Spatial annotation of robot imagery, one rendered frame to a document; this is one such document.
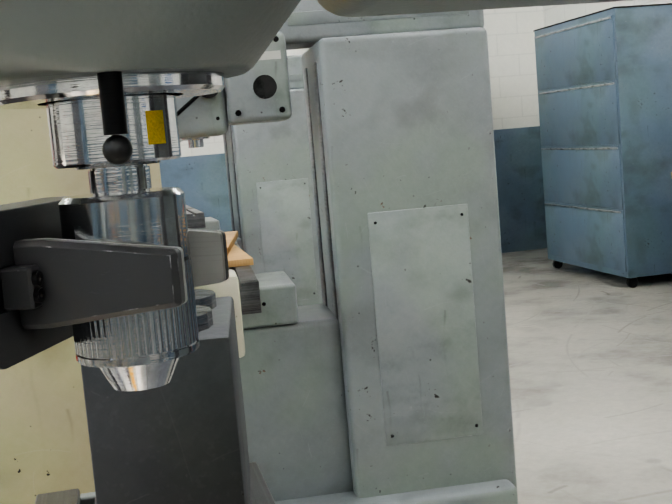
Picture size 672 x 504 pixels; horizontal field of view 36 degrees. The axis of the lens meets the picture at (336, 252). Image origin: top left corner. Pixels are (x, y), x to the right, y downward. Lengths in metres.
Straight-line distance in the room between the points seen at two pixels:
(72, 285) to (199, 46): 0.10
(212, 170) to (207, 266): 9.02
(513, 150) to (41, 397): 8.29
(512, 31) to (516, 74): 0.41
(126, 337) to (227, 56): 0.11
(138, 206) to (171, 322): 0.04
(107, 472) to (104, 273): 0.50
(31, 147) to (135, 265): 1.76
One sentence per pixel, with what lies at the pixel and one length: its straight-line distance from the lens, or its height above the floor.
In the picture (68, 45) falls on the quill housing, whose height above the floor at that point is 1.32.
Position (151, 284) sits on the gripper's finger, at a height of 1.24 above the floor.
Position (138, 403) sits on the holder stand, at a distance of 0.84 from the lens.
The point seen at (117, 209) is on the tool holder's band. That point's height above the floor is 1.26.
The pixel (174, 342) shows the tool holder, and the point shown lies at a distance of 0.38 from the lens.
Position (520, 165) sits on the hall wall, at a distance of 10.16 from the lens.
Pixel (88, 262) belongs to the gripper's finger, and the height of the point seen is 1.25.
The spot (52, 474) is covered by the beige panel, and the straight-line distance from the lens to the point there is 2.22.
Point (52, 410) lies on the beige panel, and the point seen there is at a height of 0.78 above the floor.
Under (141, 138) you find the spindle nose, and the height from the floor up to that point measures 1.29.
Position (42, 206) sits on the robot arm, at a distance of 0.41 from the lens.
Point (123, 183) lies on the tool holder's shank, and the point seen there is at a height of 1.27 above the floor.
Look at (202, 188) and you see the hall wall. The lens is 9.42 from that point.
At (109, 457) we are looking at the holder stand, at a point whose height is 1.04.
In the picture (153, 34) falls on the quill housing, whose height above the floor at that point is 1.32.
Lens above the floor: 1.28
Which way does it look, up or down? 7 degrees down
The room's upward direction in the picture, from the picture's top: 5 degrees counter-clockwise
